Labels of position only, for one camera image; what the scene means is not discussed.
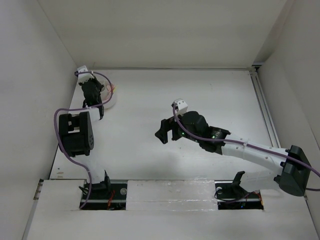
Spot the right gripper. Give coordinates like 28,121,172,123
155,109,201,144

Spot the pink clear pen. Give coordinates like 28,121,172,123
106,84,115,96

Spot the white round divided container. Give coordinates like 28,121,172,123
100,83,117,110

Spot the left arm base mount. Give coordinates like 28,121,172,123
81,180,128,211

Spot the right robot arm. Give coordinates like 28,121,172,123
155,111,311,197

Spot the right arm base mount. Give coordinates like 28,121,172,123
214,171,264,210

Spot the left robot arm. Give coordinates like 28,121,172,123
54,76,112,199

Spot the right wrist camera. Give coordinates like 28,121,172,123
171,98,188,116

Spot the aluminium frame rail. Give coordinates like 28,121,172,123
249,65,291,176

